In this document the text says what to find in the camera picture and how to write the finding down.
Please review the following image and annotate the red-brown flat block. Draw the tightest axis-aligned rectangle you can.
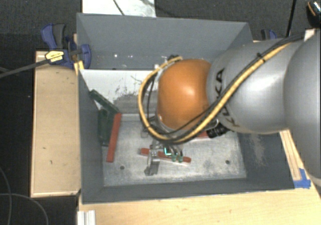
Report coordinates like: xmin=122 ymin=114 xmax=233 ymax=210
xmin=138 ymin=147 xmax=192 ymax=164
xmin=106 ymin=112 xmax=123 ymax=163
xmin=192 ymin=132 xmax=209 ymax=141

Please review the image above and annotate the dark green flat block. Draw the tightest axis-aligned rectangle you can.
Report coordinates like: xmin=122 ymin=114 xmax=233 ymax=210
xmin=88 ymin=89 xmax=121 ymax=115
xmin=97 ymin=108 xmax=116 ymax=147

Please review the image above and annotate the pale wood flat board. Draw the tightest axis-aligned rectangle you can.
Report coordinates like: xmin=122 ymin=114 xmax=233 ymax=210
xmin=30 ymin=50 xmax=82 ymax=198

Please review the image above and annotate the grey metal bin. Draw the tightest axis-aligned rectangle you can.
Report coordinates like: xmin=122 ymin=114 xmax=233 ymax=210
xmin=76 ymin=12 xmax=295 ymax=204

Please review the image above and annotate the black cylinder on white bracket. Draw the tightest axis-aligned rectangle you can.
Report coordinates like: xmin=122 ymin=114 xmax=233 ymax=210
xmin=206 ymin=119 xmax=229 ymax=139

